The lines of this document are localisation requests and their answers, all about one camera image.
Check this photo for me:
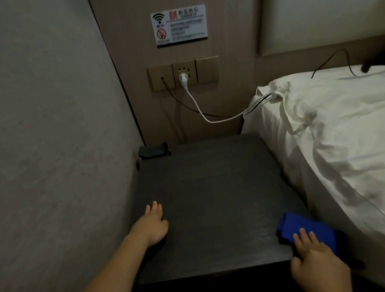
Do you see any person's right hand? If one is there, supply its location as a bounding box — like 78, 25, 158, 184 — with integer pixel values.
285, 222, 354, 292

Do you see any person's left hand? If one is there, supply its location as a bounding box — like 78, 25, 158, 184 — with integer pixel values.
127, 200, 172, 250

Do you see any blue cleaning cloth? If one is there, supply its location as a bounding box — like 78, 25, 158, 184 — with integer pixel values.
273, 206, 340, 264

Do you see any person's left forearm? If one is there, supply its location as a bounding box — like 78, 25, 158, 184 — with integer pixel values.
37, 231, 156, 292

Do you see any small black pouch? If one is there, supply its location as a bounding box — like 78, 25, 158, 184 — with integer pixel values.
137, 141, 172, 161

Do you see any dark wooden nightstand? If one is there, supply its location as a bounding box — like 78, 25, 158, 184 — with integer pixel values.
118, 125, 323, 292

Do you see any white bed duvet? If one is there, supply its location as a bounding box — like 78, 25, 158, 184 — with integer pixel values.
234, 60, 385, 292

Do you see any white plug with cable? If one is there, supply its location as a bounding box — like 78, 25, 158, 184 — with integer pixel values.
178, 61, 283, 128

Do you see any thin black cable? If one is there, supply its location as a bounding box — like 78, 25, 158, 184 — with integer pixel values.
161, 68, 246, 127
308, 47, 357, 83

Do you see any beige wall socket panel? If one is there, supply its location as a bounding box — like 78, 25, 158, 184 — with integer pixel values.
147, 55, 223, 93

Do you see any white wall info sign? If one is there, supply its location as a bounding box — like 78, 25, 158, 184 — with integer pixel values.
150, 4, 210, 47

